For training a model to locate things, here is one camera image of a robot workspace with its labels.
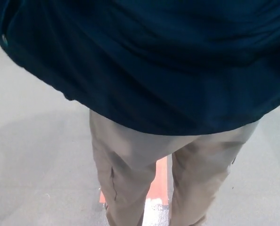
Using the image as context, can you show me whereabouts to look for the orange floor marker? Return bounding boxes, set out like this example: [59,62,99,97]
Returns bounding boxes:
[98,157,171,206]

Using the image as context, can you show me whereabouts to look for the khaki trousers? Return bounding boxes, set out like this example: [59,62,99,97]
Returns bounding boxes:
[88,109,260,226]

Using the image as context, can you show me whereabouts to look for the dark navy coat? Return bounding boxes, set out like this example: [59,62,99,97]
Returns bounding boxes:
[0,0,280,137]

